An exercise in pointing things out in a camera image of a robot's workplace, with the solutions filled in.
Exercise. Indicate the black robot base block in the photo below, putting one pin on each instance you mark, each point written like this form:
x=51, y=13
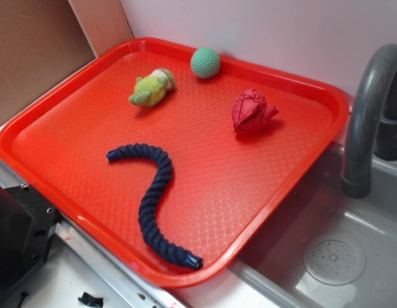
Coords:
x=27, y=225

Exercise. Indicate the red plastic tray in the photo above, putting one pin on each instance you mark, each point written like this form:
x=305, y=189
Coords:
x=225, y=184

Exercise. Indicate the red crumpled cloth ball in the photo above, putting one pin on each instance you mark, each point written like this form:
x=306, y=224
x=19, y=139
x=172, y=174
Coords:
x=251, y=113

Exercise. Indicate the green plush toy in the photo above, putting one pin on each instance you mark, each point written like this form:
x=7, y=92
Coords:
x=150, y=90

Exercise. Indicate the teal textured ball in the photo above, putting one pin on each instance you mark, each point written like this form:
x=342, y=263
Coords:
x=205, y=63

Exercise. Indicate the grey toy sink basin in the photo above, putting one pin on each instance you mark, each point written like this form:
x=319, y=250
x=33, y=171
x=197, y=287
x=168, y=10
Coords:
x=272, y=261

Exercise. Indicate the grey toy faucet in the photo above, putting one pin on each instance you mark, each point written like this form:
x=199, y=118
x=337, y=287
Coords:
x=372, y=129

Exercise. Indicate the round sink drain cover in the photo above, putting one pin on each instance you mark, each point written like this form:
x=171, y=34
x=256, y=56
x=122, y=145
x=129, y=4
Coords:
x=334, y=259

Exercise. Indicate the black tape scrap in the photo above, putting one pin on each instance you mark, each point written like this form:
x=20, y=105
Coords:
x=91, y=301

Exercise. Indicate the brown cardboard panel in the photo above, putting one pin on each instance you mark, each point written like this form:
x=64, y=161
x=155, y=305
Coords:
x=44, y=42

